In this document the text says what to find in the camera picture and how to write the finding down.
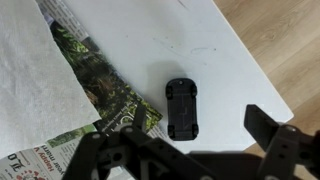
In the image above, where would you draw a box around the white paper sheet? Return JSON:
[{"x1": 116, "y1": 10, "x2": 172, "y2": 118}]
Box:
[{"x1": 0, "y1": 0, "x2": 102, "y2": 160}]

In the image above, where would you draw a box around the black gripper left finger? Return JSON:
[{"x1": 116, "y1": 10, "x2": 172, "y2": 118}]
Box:
[{"x1": 61, "y1": 103, "x2": 218, "y2": 180}]

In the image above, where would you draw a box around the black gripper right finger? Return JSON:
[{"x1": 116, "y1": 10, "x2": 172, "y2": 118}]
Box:
[{"x1": 243, "y1": 103, "x2": 320, "y2": 180}]

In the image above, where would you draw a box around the black toy car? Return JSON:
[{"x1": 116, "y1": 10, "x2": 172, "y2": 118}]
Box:
[{"x1": 165, "y1": 77, "x2": 200, "y2": 141}]

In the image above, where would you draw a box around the newspaper pile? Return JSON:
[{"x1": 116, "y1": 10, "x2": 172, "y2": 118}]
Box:
[{"x1": 0, "y1": 0, "x2": 164, "y2": 180}]

